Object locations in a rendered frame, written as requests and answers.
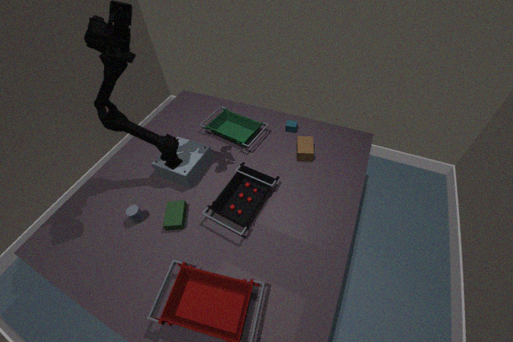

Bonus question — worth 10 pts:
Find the dark grey cylinder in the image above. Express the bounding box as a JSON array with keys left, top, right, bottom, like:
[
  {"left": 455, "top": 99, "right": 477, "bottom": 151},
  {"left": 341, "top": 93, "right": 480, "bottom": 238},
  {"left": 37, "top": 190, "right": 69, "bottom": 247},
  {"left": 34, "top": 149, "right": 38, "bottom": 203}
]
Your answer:
[{"left": 126, "top": 204, "right": 145, "bottom": 223}]

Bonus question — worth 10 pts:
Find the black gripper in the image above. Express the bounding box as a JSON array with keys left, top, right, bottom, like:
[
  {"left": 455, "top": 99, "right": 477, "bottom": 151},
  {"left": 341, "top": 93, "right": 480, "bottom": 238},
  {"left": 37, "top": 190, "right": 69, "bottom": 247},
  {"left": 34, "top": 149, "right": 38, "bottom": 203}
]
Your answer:
[{"left": 106, "top": 1, "right": 132, "bottom": 62}]

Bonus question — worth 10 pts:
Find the green rectangular block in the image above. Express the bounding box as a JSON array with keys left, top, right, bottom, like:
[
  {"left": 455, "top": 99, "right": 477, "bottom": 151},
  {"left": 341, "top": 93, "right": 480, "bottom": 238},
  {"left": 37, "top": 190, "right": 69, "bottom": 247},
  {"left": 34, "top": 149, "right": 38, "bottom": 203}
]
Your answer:
[{"left": 163, "top": 200, "right": 187, "bottom": 231}]

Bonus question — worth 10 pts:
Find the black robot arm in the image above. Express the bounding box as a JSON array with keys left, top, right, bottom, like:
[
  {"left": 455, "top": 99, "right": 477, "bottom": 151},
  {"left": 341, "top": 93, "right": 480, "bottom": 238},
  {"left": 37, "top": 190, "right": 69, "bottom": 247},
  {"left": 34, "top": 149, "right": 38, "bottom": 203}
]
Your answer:
[{"left": 84, "top": 15, "right": 183, "bottom": 170}]

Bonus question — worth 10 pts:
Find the small teal cube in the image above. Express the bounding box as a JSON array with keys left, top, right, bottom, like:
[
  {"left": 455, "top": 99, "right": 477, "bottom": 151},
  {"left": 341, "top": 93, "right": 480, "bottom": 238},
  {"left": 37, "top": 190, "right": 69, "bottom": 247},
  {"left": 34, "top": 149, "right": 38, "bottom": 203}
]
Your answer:
[{"left": 285, "top": 120, "right": 298, "bottom": 133}]

